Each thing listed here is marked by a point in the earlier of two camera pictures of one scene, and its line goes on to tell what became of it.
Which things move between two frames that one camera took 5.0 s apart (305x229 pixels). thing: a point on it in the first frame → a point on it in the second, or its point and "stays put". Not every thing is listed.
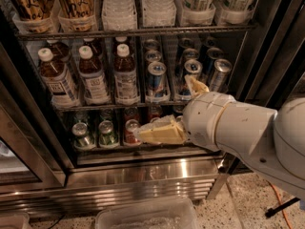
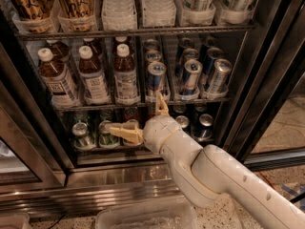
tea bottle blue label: (125, 81) stays put
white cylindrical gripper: (202, 119) → (157, 133)
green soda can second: (107, 136) stays put
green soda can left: (82, 139) stays put
